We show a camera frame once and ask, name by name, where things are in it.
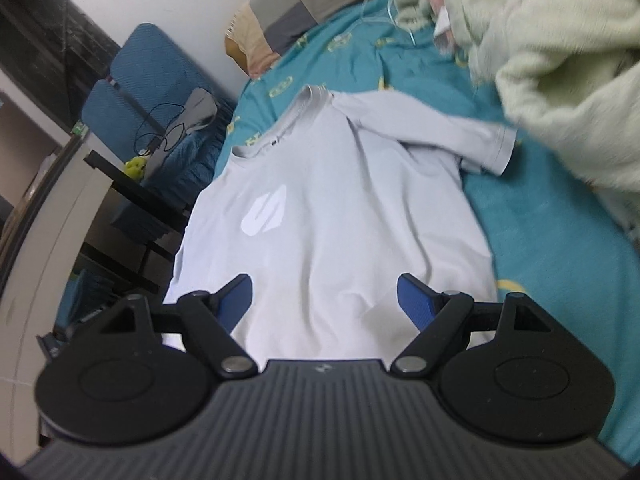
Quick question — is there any white t-shirt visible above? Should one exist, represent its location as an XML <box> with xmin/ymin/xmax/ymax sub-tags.
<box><xmin>166</xmin><ymin>87</ymin><xmax>516</xmax><ymax>363</ymax></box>

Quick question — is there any teal patterned bed sheet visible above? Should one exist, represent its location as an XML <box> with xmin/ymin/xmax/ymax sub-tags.
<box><xmin>211</xmin><ymin>0</ymin><xmax>640</xmax><ymax>466</ymax></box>

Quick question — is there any white black-edged desk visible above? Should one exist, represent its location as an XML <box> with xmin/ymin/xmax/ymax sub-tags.
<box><xmin>1</xmin><ymin>136</ymin><xmax>186</xmax><ymax>464</ymax></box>

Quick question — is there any yellow-green plush toy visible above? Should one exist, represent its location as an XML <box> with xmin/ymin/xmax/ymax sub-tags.
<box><xmin>122</xmin><ymin>156</ymin><xmax>148</xmax><ymax>183</ymax></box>

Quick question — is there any blue covered chair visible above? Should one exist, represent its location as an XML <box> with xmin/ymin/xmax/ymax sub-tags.
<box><xmin>81</xmin><ymin>80</ymin><xmax>210</xmax><ymax>244</ymax></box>
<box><xmin>111</xmin><ymin>23</ymin><xmax>235</xmax><ymax>200</ymax></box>

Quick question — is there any grey cloth on chair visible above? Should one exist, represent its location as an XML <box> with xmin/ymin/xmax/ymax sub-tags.
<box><xmin>144</xmin><ymin>88</ymin><xmax>219</xmax><ymax>177</ymax></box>

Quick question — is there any checkered pillow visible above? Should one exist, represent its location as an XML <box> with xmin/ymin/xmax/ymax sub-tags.
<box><xmin>224</xmin><ymin>0</ymin><xmax>363</xmax><ymax>79</ymax></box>

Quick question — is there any green fleece blanket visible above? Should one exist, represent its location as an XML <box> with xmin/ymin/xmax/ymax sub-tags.
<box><xmin>394</xmin><ymin>0</ymin><xmax>640</xmax><ymax>248</ymax></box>

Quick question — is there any dark window grille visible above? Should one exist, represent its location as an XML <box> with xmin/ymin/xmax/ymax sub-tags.
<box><xmin>1</xmin><ymin>0</ymin><xmax>120</xmax><ymax>130</ymax></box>

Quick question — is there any black cable on chair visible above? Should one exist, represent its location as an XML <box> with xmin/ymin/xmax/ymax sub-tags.
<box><xmin>133</xmin><ymin>102</ymin><xmax>189</xmax><ymax>157</ymax></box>

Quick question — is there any white charging cable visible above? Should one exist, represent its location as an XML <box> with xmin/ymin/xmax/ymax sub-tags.
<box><xmin>359</xmin><ymin>0</ymin><xmax>419</xmax><ymax>47</ymax></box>

